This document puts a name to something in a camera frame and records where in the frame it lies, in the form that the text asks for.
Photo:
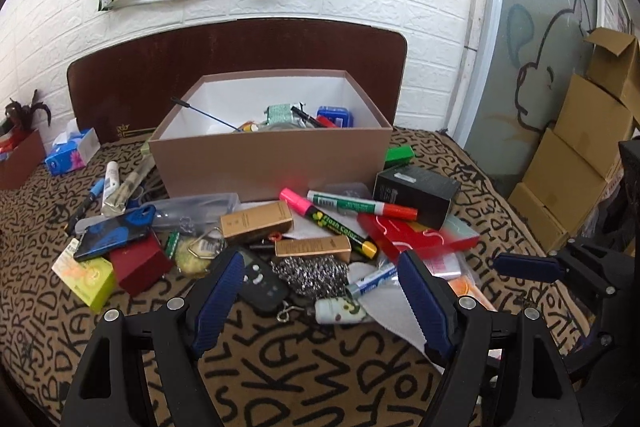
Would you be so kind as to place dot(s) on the yellow sponge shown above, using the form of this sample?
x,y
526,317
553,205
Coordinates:
x,y
192,259

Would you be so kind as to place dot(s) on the white tube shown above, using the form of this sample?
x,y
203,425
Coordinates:
x,y
111,176

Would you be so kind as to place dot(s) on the black remote with display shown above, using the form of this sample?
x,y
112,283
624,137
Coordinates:
x,y
262,284

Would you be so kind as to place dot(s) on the green and red marker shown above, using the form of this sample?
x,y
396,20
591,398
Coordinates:
x,y
360,206

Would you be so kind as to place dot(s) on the pink-capped black highlighter marker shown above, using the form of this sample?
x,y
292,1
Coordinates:
x,y
330,224

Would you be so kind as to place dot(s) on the flat red box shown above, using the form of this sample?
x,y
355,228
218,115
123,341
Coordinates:
x,y
425,234

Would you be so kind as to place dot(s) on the small brown open box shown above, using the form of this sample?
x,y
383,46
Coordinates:
x,y
20,162

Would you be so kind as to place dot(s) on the blue tissue pack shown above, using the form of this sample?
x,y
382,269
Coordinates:
x,y
70,154

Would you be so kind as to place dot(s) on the green sachet packet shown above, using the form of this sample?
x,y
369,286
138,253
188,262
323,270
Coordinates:
x,y
281,113

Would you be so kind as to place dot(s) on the black and blue wand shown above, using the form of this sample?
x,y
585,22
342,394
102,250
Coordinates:
x,y
205,113

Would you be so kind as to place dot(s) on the dark red artificial plant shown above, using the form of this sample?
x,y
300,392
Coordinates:
x,y
27,109

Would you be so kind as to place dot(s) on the blue pen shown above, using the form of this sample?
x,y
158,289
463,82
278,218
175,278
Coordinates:
x,y
87,204

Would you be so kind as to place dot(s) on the brown chair back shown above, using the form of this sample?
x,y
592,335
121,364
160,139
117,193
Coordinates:
x,y
125,77

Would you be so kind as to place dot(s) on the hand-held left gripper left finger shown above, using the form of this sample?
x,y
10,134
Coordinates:
x,y
215,302

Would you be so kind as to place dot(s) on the clear plastic case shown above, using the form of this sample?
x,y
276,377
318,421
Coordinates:
x,y
200,207

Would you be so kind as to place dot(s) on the yellow-green box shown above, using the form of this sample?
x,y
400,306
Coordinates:
x,y
85,282

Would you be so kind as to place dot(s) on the steel wool scourer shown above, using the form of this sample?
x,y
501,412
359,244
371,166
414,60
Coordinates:
x,y
310,277

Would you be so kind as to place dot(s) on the tan cardboard storage box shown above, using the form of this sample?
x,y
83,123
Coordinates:
x,y
270,167

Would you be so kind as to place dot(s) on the phone with blue case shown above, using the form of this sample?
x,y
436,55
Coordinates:
x,y
112,234

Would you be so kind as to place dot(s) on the thin black marker pen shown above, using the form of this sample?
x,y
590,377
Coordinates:
x,y
305,115

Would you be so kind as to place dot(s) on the white and pink packet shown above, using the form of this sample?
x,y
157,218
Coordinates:
x,y
447,264

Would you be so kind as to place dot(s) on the slim gold box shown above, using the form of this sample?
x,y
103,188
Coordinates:
x,y
312,248

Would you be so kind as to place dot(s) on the grey shoe insole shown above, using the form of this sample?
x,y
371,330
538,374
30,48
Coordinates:
x,y
390,312

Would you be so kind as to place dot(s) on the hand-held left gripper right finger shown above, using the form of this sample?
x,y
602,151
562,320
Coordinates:
x,y
425,302

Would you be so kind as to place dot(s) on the large gold box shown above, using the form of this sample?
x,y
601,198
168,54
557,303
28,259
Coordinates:
x,y
257,219

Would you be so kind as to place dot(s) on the dark red box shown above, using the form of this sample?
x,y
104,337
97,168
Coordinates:
x,y
140,264

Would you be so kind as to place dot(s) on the black carton box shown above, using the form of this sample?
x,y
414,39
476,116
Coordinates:
x,y
415,197

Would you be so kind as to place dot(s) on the open cardboard box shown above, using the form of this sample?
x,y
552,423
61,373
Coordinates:
x,y
612,57

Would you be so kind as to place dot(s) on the white avocado-print bottle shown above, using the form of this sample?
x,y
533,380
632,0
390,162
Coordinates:
x,y
340,311

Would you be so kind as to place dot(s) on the blue box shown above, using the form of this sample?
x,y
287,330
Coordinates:
x,y
335,114

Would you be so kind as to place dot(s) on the blue and grey marker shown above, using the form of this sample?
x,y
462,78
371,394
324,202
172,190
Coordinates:
x,y
372,281

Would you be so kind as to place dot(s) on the small green box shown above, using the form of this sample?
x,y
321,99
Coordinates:
x,y
400,156

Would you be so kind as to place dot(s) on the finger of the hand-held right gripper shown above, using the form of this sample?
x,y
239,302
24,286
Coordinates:
x,y
525,268

